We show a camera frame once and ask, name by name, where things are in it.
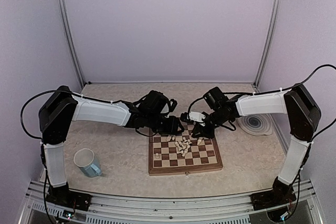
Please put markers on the front aluminium rail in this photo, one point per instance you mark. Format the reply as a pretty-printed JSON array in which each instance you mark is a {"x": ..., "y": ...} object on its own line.
[{"x": 235, "y": 208}]

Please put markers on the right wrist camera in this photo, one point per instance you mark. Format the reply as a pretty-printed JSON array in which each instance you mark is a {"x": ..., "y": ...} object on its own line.
[{"x": 193, "y": 117}]

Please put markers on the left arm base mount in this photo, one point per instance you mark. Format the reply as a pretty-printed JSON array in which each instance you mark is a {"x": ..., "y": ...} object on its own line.
[{"x": 70, "y": 199}]

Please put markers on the white chess pieces pile right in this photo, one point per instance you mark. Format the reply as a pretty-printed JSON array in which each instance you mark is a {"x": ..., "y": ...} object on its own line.
[{"x": 183, "y": 146}]

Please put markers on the aluminium frame post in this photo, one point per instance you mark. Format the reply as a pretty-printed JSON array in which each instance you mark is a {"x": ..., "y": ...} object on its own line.
[
  {"x": 267, "y": 45},
  {"x": 70, "y": 42}
]

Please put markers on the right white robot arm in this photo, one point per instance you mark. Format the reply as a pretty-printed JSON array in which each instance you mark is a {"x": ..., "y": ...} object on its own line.
[{"x": 295, "y": 105}]

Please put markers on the grey spiral coaster mat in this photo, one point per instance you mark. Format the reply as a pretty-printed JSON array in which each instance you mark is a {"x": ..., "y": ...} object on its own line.
[{"x": 256, "y": 125}]

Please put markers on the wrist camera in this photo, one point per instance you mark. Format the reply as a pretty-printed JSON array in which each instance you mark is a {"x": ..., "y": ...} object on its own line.
[
  {"x": 169, "y": 107},
  {"x": 193, "y": 117}
]

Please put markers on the right aluminium frame post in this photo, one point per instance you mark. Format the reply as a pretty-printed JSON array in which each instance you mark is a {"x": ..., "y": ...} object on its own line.
[{"x": 267, "y": 45}]

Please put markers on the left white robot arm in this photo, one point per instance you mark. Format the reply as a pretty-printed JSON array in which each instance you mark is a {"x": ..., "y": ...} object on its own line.
[{"x": 64, "y": 107}]

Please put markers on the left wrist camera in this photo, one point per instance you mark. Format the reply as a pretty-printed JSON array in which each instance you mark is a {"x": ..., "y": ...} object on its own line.
[{"x": 169, "y": 107}]

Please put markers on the light blue ceramic mug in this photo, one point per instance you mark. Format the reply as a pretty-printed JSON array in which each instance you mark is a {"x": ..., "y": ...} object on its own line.
[{"x": 87, "y": 162}]

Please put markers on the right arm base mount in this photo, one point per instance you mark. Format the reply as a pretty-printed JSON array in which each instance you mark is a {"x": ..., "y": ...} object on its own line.
[{"x": 268, "y": 199}]

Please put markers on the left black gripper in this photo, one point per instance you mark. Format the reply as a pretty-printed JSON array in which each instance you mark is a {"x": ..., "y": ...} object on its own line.
[{"x": 172, "y": 129}]

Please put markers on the wooden chess board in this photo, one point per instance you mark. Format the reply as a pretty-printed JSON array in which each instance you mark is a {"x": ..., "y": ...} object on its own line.
[{"x": 200, "y": 158}]

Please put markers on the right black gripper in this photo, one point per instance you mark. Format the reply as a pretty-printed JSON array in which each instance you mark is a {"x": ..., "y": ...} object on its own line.
[{"x": 209, "y": 134}]

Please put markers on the left aluminium frame post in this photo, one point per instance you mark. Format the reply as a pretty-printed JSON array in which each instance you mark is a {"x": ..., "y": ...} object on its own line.
[{"x": 70, "y": 42}]

